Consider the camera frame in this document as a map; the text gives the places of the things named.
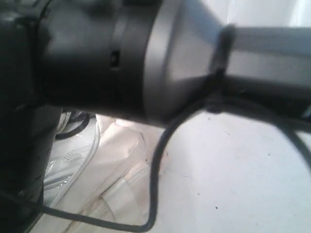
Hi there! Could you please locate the clear plastic wrapped package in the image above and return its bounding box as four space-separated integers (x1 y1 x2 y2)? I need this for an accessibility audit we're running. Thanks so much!
43 111 100 206

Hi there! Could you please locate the cream canvas duffel bag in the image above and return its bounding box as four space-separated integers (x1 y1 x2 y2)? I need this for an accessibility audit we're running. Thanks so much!
29 111 168 233

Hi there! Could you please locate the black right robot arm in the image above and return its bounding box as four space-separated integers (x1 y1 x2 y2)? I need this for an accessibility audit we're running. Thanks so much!
0 0 311 233

